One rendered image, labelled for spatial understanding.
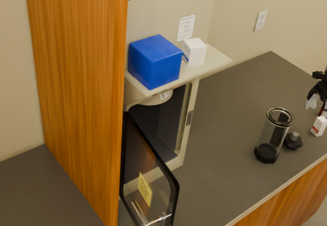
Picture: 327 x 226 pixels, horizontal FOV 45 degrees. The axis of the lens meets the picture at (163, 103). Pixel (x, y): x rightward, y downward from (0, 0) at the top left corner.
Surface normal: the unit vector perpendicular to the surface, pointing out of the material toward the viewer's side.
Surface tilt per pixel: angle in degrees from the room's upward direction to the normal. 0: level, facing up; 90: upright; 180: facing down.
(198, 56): 90
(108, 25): 90
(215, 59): 0
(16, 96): 90
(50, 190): 0
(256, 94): 0
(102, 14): 90
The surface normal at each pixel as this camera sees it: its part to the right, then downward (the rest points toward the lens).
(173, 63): 0.62, 0.55
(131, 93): -0.78, 0.33
